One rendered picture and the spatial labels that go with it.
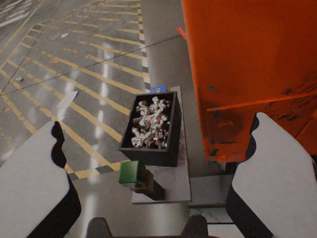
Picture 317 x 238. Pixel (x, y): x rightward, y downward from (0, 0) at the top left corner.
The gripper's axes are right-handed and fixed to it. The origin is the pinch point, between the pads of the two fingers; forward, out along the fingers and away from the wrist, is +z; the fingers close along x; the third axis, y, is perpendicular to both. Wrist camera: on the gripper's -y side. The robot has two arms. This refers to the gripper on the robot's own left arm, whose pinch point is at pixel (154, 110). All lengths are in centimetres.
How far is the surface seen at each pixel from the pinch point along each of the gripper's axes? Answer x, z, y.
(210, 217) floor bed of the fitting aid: 18, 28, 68
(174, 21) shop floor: 17, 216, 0
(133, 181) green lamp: -5.1, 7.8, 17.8
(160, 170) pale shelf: -1.1, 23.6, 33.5
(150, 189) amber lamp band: -2.7, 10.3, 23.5
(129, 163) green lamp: -5.9, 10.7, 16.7
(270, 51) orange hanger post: 11.0, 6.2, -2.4
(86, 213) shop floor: -46, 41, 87
